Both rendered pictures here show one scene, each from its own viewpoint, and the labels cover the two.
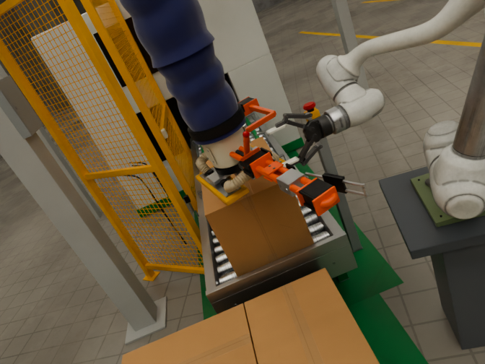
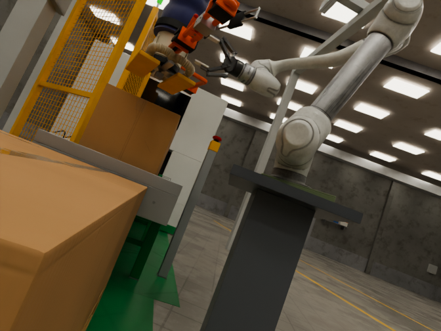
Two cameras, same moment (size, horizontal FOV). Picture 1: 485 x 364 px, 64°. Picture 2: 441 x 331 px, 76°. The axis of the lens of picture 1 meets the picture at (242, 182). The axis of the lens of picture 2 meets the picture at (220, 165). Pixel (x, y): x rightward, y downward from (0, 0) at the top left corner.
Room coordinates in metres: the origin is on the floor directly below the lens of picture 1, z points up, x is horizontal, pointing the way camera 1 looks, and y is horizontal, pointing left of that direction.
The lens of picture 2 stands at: (0.01, -0.17, 0.59)
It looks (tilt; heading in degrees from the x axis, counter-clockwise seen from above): 8 degrees up; 348
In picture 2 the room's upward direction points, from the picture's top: 22 degrees clockwise
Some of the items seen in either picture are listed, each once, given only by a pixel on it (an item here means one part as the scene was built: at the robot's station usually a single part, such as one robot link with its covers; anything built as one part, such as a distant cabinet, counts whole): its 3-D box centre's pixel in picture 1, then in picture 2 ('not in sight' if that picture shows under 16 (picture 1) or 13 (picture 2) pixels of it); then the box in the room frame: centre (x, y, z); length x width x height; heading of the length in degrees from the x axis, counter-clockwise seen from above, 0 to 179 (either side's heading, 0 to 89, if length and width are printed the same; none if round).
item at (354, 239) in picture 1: (335, 185); (189, 207); (1.99, -0.50, 0.50); 0.07 x 0.07 x 1.00; 88
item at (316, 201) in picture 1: (317, 196); (222, 8); (0.89, -0.17, 1.19); 0.08 x 0.07 x 0.05; 16
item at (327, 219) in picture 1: (283, 161); not in sight; (2.59, -0.34, 0.50); 2.31 x 0.05 x 0.19; 178
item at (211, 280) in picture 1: (203, 196); not in sight; (2.61, 0.31, 0.50); 2.31 x 0.05 x 0.19; 178
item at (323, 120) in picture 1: (316, 129); (231, 66); (1.25, -0.31, 1.21); 0.09 x 0.07 x 0.08; 94
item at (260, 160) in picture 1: (257, 162); (185, 40); (1.22, -0.07, 1.20); 0.10 x 0.08 x 0.06; 106
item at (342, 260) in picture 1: (284, 283); (102, 184); (1.43, 0.02, 0.48); 0.70 x 0.03 x 0.15; 88
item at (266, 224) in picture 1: (251, 201); (134, 142); (1.79, 0.00, 0.75); 0.60 x 0.40 x 0.40; 178
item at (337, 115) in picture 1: (335, 120); (245, 73); (1.25, -0.38, 1.21); 0.09 x 0.06 x 0.09; 4
